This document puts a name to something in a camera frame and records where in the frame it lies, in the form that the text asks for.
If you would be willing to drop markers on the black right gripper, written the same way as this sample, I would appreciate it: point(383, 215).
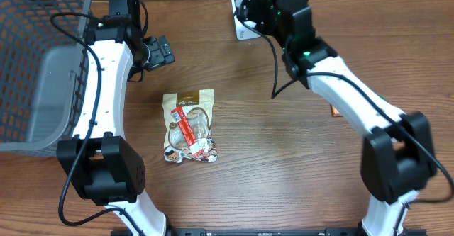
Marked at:
point(260, 25)

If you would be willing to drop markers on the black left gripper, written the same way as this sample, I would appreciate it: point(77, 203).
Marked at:
point(160, 52)

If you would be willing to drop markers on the brown cookie bag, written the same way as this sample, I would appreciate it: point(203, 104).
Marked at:
point(198, 107)

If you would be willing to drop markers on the red snack stick packet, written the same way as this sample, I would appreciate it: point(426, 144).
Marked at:
point(181, 119)

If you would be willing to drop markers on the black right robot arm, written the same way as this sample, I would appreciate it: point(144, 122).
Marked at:
point(397, 148)

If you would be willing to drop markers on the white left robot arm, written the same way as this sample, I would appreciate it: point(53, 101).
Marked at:
point(99, 163)

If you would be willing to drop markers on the grey plastic mesh basket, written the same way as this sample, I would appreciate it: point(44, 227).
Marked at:
point(43, 73)

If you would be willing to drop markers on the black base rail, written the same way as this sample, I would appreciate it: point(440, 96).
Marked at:
point(331, 231)

